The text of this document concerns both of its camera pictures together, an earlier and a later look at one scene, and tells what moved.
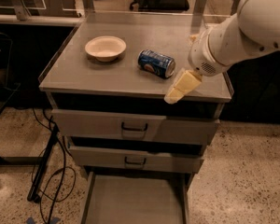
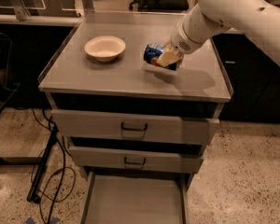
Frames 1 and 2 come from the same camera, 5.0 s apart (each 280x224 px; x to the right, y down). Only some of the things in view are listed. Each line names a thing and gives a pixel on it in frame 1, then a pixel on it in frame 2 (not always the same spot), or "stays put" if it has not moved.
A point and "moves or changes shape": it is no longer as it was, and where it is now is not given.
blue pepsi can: x=156 y=63 moves or changes shape
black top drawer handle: x=134 y=129 stays put
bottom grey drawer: x=137 y=198 stays put
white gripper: x=202 y=56 to x=179 y=43
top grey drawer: x=74 y=122 stays put
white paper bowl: x=105 y=48 stays put
